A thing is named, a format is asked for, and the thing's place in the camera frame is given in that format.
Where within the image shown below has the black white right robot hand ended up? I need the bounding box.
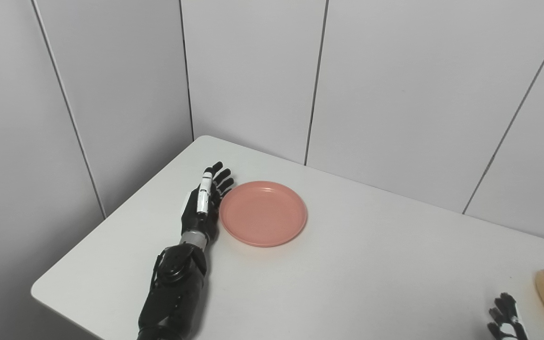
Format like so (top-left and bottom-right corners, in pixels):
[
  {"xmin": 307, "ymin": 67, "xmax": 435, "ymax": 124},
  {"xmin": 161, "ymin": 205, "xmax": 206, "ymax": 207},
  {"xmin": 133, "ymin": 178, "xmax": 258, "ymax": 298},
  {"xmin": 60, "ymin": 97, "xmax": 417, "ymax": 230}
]
[{"xmin": 487, "ymin": 292, "xmax": 530, "ymax": 340}]

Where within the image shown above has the pink round plate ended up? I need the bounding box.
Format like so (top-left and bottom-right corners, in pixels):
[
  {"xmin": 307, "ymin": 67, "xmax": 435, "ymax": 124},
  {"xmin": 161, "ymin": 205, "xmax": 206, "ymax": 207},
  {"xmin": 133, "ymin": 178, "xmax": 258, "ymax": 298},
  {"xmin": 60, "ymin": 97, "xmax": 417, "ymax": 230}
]
[{"xmin": 219, "ymin": 181, "xmax": 308, "ymax": 248}]

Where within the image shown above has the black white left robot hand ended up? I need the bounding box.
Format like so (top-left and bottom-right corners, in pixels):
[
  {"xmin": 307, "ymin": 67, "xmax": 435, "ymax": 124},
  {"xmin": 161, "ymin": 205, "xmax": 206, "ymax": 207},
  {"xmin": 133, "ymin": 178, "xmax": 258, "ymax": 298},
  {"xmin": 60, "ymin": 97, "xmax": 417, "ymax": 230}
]
[{"xmin": 181, "ymin": 161, "xmax": 235, "ymax": 244}]

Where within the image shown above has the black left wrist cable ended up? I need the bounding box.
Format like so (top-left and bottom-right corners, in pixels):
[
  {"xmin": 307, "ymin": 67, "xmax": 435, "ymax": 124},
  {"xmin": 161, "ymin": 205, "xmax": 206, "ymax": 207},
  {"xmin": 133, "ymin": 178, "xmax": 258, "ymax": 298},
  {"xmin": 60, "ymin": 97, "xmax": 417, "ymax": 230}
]
[{"xmin": 151, "ymin": 253, "xmax": 165, "ymax": 289}]

